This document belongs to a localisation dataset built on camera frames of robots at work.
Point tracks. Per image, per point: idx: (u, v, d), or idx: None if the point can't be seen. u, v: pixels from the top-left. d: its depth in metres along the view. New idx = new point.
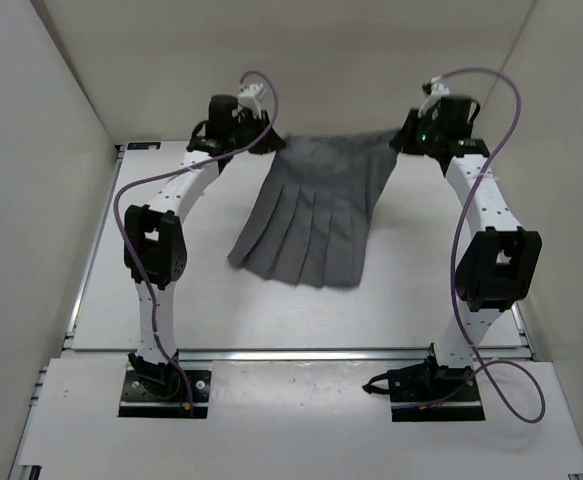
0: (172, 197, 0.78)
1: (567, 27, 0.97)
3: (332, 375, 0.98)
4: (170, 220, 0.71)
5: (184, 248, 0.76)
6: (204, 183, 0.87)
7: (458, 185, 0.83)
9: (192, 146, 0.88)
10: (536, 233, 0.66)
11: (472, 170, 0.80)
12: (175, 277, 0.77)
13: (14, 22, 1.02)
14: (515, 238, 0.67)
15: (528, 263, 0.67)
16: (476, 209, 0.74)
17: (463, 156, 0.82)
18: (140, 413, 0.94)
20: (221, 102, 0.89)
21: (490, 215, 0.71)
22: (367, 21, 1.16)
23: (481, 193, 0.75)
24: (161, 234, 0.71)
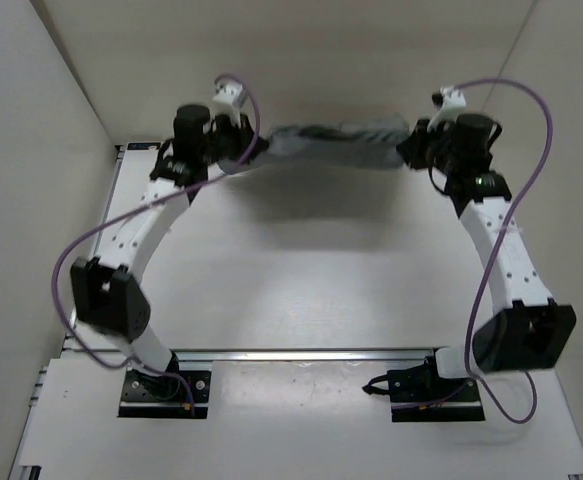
0: (127, 245, 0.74)
1: (566, 30, 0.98)
3: (332, 375, 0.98)
4: (123, 277, 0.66)
5: (144, 299, 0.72)
6: (166, 219, 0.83)
7: (473, 225, 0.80)
9: (156, 176, 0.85)
10: (569, 310, 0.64)
11: (493, 220, 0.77)
12: (136, 334, 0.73)
13: (15, 21, 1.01)
14: (544, 310, 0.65)
15: (558, 339, 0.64)
16: (498, 272, 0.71)
17: (482, 203, 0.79)
18: (141, 413, 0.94)
20: (188, 122, 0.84)
21: (517, 281, 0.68)
22: (368, 23, 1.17)
23: (504, 251, 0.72)
24: (111, 294, 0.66)
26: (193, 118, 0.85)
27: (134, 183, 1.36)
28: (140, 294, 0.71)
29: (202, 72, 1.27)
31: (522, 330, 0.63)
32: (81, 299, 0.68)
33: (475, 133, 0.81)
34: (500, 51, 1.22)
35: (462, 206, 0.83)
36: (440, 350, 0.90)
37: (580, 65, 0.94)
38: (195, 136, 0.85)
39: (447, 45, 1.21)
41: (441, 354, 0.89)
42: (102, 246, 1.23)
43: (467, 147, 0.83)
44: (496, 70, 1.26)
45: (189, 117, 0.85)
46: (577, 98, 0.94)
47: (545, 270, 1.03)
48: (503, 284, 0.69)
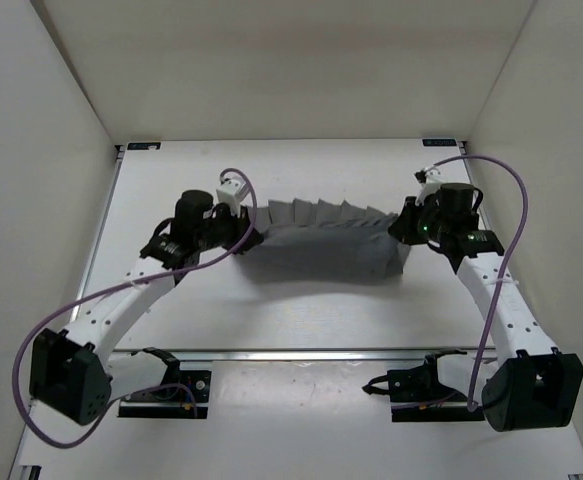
0: (100, 322, 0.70)
1: (566, 29, 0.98)
3: (332, 375, 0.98)
4: (86, 359, 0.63)
5: (105, 383, 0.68)
6: (151, 296, 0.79)
7: (469, 280, 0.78)
9: (146, 254, 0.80)
10: (575, 359, 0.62)
11: (489, 273, 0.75)
12: (89, 418, 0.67)
13: (15, 21, 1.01)
14: (550, 361, 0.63)
15: (569, 392, 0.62)
16: (500, 325, 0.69)
17: (476, 256, 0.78)
18: (141, 413, 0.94)
20: (191, 205, 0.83)
21: (518, 333, 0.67)
22: (368, 23, 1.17)
23: (503, 304, 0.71)
24: (72, 374, 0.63)
26: (197, 201, 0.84)
27: (134, 183, 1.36)
28: (102, 377, 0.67)
29: (202, 71, 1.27)
31: (528, 380, 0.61)
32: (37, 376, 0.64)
33: (459, 194, 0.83)
34: (499, 51, 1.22)
35: (458, 260, 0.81)
36: (444, 358, 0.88)
37: (581, 64, 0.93)
38: (195, 218, 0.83)
39: (447, 45, 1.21)
41: (444, 364, 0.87)
42: (102, 246, 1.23)
43: (453, 208, 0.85)
44: (496, 69, 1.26)
45: (193, 200, 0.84)
46: (577, 98, 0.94)
47: (545, 270, 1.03)
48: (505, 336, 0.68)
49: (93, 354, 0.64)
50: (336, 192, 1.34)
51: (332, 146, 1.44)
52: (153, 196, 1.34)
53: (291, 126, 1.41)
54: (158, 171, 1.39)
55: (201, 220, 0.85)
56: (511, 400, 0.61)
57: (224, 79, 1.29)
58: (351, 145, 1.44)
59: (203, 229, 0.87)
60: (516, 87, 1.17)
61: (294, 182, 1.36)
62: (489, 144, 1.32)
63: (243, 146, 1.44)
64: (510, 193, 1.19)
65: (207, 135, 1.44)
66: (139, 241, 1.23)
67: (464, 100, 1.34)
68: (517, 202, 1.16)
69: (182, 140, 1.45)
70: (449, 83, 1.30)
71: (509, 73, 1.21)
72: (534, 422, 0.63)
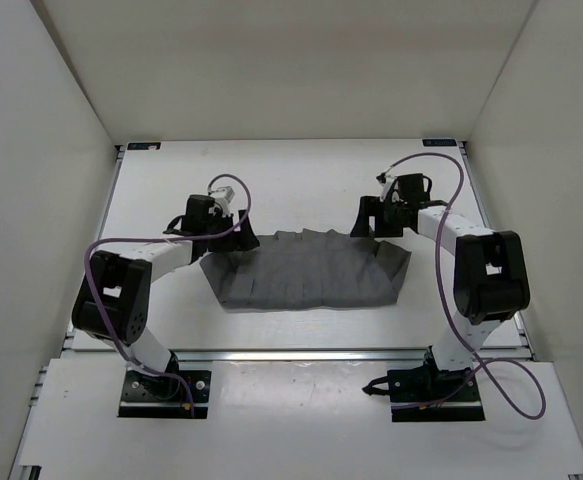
0: (146, 252, 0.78)
1: (568, 28, 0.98)
3: (333, 375, 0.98)
4: (139, 265, 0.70)
5: (145, 306, 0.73)
6: (177, 258, 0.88)
7: (428, 230, 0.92)
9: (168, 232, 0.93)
10: (512, 232, 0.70)
11: (437, 212, 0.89)
12: (131, 336, 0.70)
13: (14, 23, 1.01)
14: (497, 243, 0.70)
15: (517, 260, 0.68)
16: (450, 232, 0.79)
17: (427, 208, 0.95)
18: (140, 413, 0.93)
20: (199, 200, 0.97)
21: (464, 229, 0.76)
22: (368, 23, 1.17)
23: (452, 221, 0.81)
24: (128, 278, 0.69)
26: (204, 197, 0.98)
27: (134, 183, 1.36)
28: (146, 296, 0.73)
29: (201, 71, 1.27)
31: (478, 249, 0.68)
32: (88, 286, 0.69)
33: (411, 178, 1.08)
34: (500, 50, 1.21)
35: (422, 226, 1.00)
36: (436, 346, 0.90)
37: (581, 64, 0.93)
38: (203, 211, 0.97)
39: (446, 45, 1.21)
41: (437, 347, 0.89)
42: None
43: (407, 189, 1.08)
44: (496, 69, 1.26)
45: (199, 198, 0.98)
46: (577, 97, 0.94)
47: (545, 269, 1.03)
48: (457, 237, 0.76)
49: (145, 263, 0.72)
50: (336, 192, 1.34)
51: (332, 145, 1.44)
52: (153, 195, 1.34)
53: (291, 126, 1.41)
54: (158, 171, 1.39)
55: (208, 215, 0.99)
56: (474, 276, 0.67)
57: (224, 79, 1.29)
58: (350, 145, 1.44)
59: (209, 222, 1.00)
60: (517, 86, 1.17)
61: (294, 181, 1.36)
62: (489, 144, 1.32)
63: (243, 146, 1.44)
64: (511, 192, 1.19)
65: (207, 135, 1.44)
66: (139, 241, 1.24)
67: (465, 100, 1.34)
68: (516, 202, 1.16)
69: (182, 140, 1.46)
70: (449, 83, 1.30)
71: (510, 73, 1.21)
72: (500, 298, 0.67)
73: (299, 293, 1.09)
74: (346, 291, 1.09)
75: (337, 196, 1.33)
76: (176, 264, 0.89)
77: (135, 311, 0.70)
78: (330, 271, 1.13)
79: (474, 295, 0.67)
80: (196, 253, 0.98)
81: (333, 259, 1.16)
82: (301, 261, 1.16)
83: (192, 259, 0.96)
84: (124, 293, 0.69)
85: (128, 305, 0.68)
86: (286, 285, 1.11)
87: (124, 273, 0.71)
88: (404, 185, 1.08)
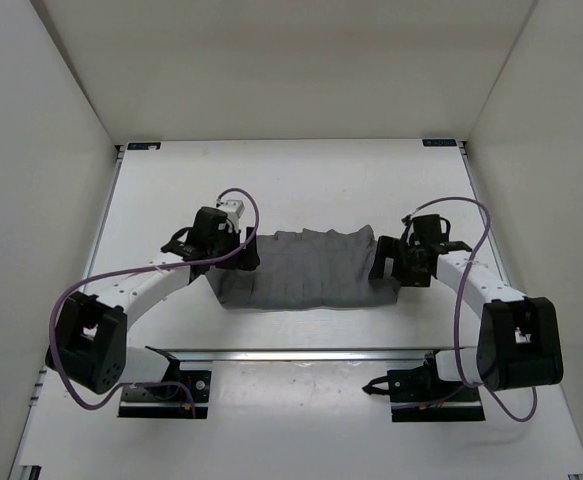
0: (127, 292, 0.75)
1: (567, 30, 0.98)
3: (332, 375, 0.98)
4: (114, 318, 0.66)
5: (121, 355, 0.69)
6: (169, 286, 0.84)
7: (449, 275, 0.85)
9: (167, 249, 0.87)
10: (546, 302, 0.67)
11: (460, 261, 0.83)
12: (102, 389, 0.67)
13: (14, 23, 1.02)
14: (527, 310, 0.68)
15: (548, 336, 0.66)
16: (475, 290, 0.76)
17: (448, 253, 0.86)
18: (140, 413, 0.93)
20: (208, 214, 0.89)
21: (491, 290, 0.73)
22: (368, 23, 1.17)
23: (475, 274, 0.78)
24: (99, 332, 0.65)
26: (214, 211, 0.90)
27: (134, 183, 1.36)
28: (122, 346, 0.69)
29: (202, 71, 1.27)
31: (508, 323, 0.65)
32: (63, 334, 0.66)
33: (428, 218, 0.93)
34: (500, 50, 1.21)
35: (436, 267, 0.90)
36: (440, 354, 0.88)
37: (581, 64, 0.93)
38: (211, 228, 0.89)
39: (446, 44, 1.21)
41: (441, 358, 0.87)
42: (102, 246, 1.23)
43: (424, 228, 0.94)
44: (496, 69, 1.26)
45: (209, 210, 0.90)
46: (577, 98, 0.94)
47: (545, 270, 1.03)
48: (481, 297, 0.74)
49: (120, 314, 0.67)
50: (336, 192, 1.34)
51: (333, 145, 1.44)
52: (153, 195, 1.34)
53: (291, 126, 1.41)
54: (158, 171, 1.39)
55: (217, 231, 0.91)
56: (502, 350, 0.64)
57: (225, 79, 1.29)
58: (351, 145, 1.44)
59: (218, 241, 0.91)
60: (517, 87, 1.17)
61: (294, 182, 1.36)
62: (489, 144, 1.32)
63: (243, 146, 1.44)
64: (510, 193, 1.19)
65: (207, 135, 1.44)
66: (139, 241, 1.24)
67: (465, 100, 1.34)
68: (516, 202, 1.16)
69: (182, 140, 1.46)
70: (450, 83, 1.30)
71: (509, 73, 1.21)
72: (527, 373, 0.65)
73: (298, 293, 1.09)
74: (346, 290, 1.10)
75: (337, 197, 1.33)
76: (169, 291, 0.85)
77: (106, 365, 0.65)
78: (329, 271, 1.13)
79: (501, 366, 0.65)
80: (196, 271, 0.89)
81: (333, 260, 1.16)
82: (300, 261, 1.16)
83: (193, 277, 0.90)
84: (97, 345, 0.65)
85: (99, 360, 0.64)
86: (285, 284, 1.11)
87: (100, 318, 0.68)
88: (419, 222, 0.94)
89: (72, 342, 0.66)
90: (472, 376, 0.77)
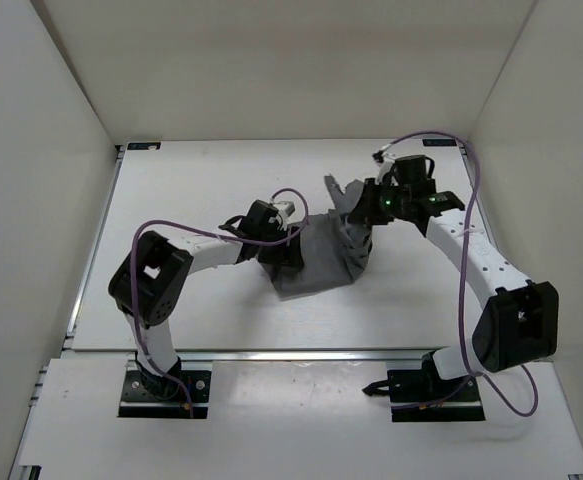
0: (192, 244, 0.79)
1: (567, 30, 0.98)
3: (333, 375, 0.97)
4: (181, 258, 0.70)
5: (173, 296, 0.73)
6: (219, 257, 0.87)
7: (441, 241, 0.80)
9: (224, 228, 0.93)
10: (549, 287, 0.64)
11: (455, 227, 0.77)
12: (153, 322, 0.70)
13: (14, 23, 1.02)
14: (528, 292, 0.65)
15: (548, 320, 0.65)
16: (475, 271, 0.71)
17: (441, 215, 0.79)
18: (140, 413, 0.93)
20: (263, 205, 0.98)
21: (494, 274, 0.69)
22: (368, 24, 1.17)
23: (474, 249, 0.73)
24: (168, 268, 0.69)
26: (267, 204, 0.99)
27: (134, 183, 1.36)
28: (178, 288, 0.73)
29: (202, 72, 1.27)
31: (513, 316, 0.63)
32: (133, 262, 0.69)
33: (412, 162, 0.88)
34: (500, 50, 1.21)
35: (426, 223, 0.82)
36: (437, 354, 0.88)
37: (582, 63, 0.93)
38: (262, 218, 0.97)
39: (446, 44, 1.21)
41: (440, 357, 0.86)
42: (102, 246, 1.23)
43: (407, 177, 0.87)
44: (496, 69, 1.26)
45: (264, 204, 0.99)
46: (577, 98, 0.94)
47: (545, 269, 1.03)
48: (483, 280, 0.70)
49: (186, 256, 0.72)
50: None
51: (333, 145, 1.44)
52: (153, 194, 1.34)
53: (292, 126, 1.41)
54: (158, 171, 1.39)
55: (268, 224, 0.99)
56: (501, 346, 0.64)
57: (225, 79, 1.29)
58: (351, 145, 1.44)
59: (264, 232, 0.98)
60: (517, 86, 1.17)
61: (295, 181, 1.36)
62: (489, 145, 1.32)
63: (244, 146, 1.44)
64: (510, 193, 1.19)
65: (207, 135, 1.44)
66: None
67: (465, 100, 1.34)
68: (515, 202, 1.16)
69: (182, 140, 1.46)
70: (450, 83, 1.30)
71: (509, 73, 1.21)
72: (523, 360, 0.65)
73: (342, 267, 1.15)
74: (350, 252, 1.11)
75: None
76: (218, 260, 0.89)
77: (163, 298, 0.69)
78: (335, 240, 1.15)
79: (500, 360, 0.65)
80: (243, 254, 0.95)
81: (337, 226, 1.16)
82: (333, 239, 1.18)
83: (239, 260, 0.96)
84: (161, 278, 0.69)
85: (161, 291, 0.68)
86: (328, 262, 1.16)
87: (166, 257, 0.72)
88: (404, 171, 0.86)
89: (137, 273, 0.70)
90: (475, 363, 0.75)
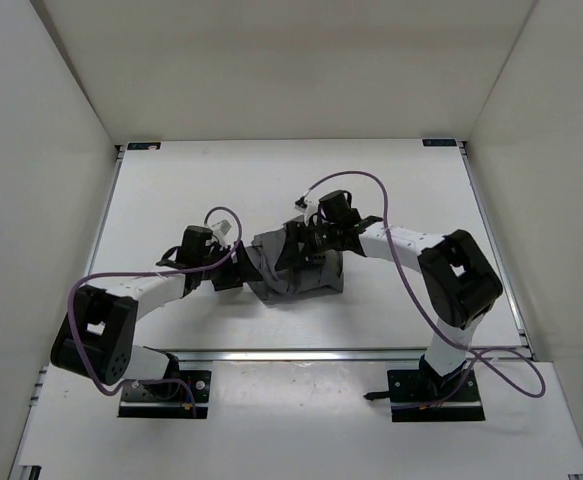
0: (134, 287, 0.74)
1: (568, 30, 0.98)
3: (333, 375, 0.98)
4: (125, 304, 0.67)
5: (128, 347, 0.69)
6: (165, 294, 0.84)
7: (376, 250, 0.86)
9: (162, 264, 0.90)
10: (463, 233, 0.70)
11: (379, 231, 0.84)
12: (110, 378, 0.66)
13: (15, 24, 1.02)
14: (452, 245, 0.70)
15: (475, 256, 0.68)
16: (405, 250, 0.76)
17: (366, 229, 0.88)
18: (140, 413, 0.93)
20: (196, 231, 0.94)
21: (416, 242, 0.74)
22: (369, 23, 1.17)
23: (397, 237, 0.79)
24: (112, 320, 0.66)
26: (201, 228, 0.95)
27: (133, 183, 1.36)
28: (130, 339, 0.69)
29: (201, 71, 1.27)
31: (440, 263, 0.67)
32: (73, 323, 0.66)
33: (333, 199, 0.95)
34: (500, 49, 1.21)
35: (360, 246, 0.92)
36: (429, 354, 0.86)
37: (582, 63, 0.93)
38: (199, 244, 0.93)
39: (445, 43, 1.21)
41: (431, 357, 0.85)
42: (103, 246, 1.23)
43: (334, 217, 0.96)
44: (497, 68, 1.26)
45: (197, 229, 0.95)
46: (577, 97, 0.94)
47: (545, 270, 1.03)
48: (412, 254, 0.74)
49: (131, 300, 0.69)
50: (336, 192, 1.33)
51: (333, 145, 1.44)
52: (153, 194, 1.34)
53: (292, 125, 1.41)
54: (158, 171, 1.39)
55: (204, 248, 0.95)
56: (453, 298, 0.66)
57: (224, 78, 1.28)
58: (351, 145, 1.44)
59: (205, 255, 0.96)
60: (518, 86, 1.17)
61: (294, 181, 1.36)
62: (489, 145, 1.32)
63: (244, 146, 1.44)
64: (510, 193, 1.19)
65: (207, 135, 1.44)
66: (139, 242, 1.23)
67: (465, 100, 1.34)
68: (516, 202, 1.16)
69: (182, 140, 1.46)
70: (449, 82, 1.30)
71: (510, 73, 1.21)
72: (479, 298, 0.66)
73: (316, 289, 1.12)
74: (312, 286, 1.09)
75: None
76: (166, 298, 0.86)
77: (116, 352, 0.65)
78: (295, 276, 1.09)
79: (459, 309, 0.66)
80: (188, 285, 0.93)
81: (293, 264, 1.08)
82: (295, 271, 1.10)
83: (185, 291, 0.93)
84: (105, 335, 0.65)
85: (109, 345, 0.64)
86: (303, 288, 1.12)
87: (109, 309, 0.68)
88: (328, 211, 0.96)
89: (80, 336, 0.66)
90: (454, 337, 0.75)
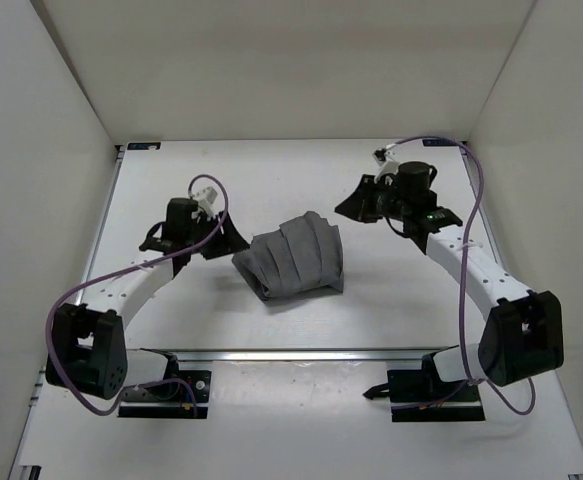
0: (116, 295, 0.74)
1: (567, 30, 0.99)
3: (333, 375, 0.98)
4: (108, 322, 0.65)
5: (122, 358, 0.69)
6: (155, 283, 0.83)
7: (441, 257, 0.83)
9: (146, 246, 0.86)
10: (549, 296, 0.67)
11: (454, 243, 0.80)
12: (110, 392, 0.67)
13: (15, 23, 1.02)
14: (529, 303, 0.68)
15: (552, 326, 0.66)
16: (477, 283, 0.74)
17: (440, 231, 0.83)
18: (141, 413, 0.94)
20: (180, 204, 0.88)
21: (494, 285, 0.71)
22: (369, 23, 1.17)
23: (473, 262, 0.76)
24: (99, 339, 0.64)
26: (185, 201, 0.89)
27: (133, 183, 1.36)
28: (122, 349, 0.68)
29: (201, 71, 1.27)
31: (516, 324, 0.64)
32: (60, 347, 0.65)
33: (416, 175, 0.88)
34: (500, 49, 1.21)
35: (423, 241, 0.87)
36: (438, 357, 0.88)
37: (582, 63, 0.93)
38: (185, 216, 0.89)
39: (445, 43, 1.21)
41: (441, 362, 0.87)
42: (103, 246, 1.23)
43: (409, 190, 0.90)
44: (497, 68, 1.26)
45: (180, 201, 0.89)
46: (577, 97, 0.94)
47: (545, 270, 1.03)
48: (486, 292, 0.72)
49: (114, 316, 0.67)
50: (336, 192, 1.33)
51: (334, 145, 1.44)
52: (153, 194, 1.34)
53: (292, 126, 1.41)
54: (158, 171, 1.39)
55: (190, 221, 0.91)
56: (505, 357, 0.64)
57: (224, 78, 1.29)
58: (351, 145, 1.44)
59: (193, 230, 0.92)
60: (517, 86, 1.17)
61: (294, 182, 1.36)
62: (489, 145, 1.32)
63: (244, 146, 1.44)
64: (510, 193, 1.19)
65: (207, 135, 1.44)
66: (139, 242, 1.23)
67: (464, 100, 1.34)
68: (515, 202, 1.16)
69: (182, 140, 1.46)
70: (449, 82, 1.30)
71: (509, 73, 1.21)
72: (533, 365, 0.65)
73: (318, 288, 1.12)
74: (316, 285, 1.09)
75: (337, 196, 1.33)
76: (155, 287, 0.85)
77: (109, 370, 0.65)
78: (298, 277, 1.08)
79: (508, 369, 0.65)
80: (178, 264, 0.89)
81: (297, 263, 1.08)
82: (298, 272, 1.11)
83: (175, 272, 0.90)
84: (95, 354, 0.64)
85: (101, 365, 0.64)
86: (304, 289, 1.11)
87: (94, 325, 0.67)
88: (404, 182, 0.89)
89: (68, 348, 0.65)
90: (475, 372, 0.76)
